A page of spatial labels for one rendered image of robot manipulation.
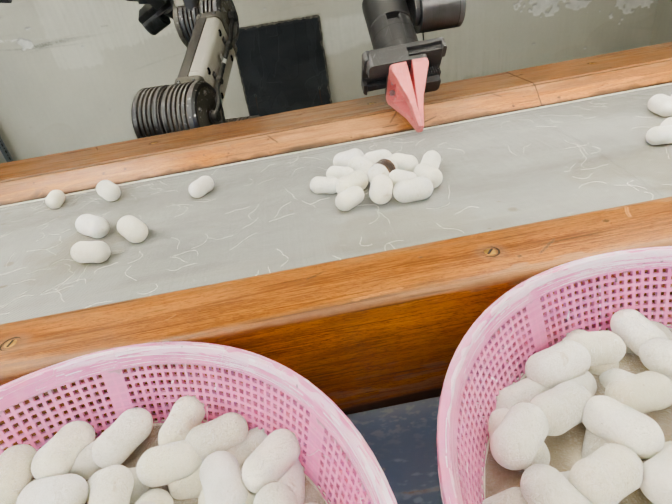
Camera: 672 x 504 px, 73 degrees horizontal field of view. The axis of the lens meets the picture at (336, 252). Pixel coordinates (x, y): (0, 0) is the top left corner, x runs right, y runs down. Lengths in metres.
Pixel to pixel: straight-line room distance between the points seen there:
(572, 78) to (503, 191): 0.30
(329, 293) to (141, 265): 0.20
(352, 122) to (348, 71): 1.93
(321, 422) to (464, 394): 0.07
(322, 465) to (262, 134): 0.46
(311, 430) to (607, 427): 0.13
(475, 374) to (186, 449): 0.14
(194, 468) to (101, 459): 0.05
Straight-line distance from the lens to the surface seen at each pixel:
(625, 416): 0.25
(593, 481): 0.23
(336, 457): 0.21
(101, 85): 2.79
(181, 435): 0.27
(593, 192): 0.44
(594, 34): 2.86
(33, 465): 0.29
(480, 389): 0.24
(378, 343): 0.29
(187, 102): 0.87
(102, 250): 0.44
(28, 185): 0.70
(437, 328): 0.29
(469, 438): 0.23
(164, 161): 0.63
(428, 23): 0.67
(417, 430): 0.32
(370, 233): 0.38
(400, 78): 0.58
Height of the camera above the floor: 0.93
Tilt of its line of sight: 32 degrees down
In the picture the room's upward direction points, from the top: 10 degrees counter-clockwise
